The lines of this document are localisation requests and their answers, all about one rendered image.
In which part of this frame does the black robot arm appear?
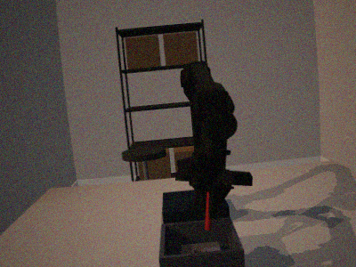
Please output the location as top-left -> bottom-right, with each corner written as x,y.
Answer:
176,61 -> 238,176

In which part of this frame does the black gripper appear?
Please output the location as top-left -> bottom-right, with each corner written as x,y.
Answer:
175,143 -> 253,218

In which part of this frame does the red peg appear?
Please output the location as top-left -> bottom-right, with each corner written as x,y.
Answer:
205,191 -> 212,231

